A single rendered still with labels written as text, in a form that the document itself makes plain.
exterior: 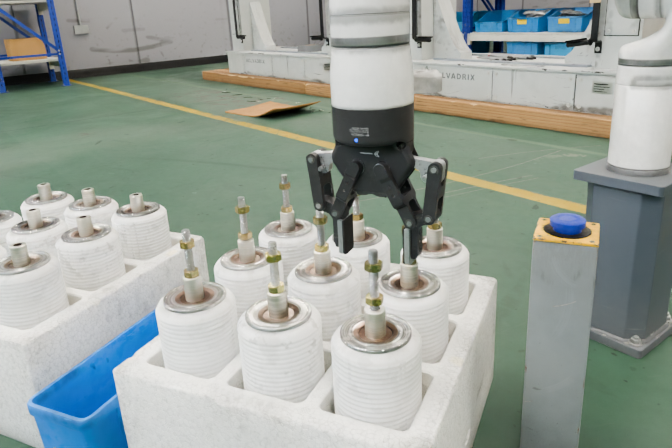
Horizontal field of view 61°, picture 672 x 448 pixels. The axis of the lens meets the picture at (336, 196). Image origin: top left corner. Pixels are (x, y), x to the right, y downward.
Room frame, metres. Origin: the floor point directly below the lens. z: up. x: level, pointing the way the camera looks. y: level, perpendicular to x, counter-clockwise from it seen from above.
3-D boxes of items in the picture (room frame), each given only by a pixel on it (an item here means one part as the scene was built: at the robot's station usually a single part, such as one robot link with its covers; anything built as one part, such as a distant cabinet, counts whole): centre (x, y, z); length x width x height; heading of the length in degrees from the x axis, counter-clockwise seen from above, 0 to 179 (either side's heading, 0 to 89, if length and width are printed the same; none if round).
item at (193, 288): (0.62, 0.18, 0.26); 0.02 x 0.02 x 0.03
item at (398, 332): (0.52, -0.03, 0.25); 0.08 x 0.08 x 0.01
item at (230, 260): (0.73, 0.13, 0.25); 0.08 x 0.08 x 0.01
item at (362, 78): (0.53, -0.05, 0.53); 0.11 x 0.09 x 0.06; 152
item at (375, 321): (0.52, -0.03, 0.26); 0.02 x 0.02 x 0.03
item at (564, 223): (0.62, -0.27, 0.32); 0.04 x 0.04 x 0.02
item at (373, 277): (0.52, -0.03, 0.31); 0.01 x 0.01 x 0.08
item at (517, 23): (5.96, -2.12, 0.36); 0.50 x 0.38 x 0.21; 127
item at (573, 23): (5.62, -2.39, 0.36); 0.50 x 0.38 x 0.21; 128
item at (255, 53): (4.72, 0.20, 0.45); 1.61 x 0.57 x 0.74; 37
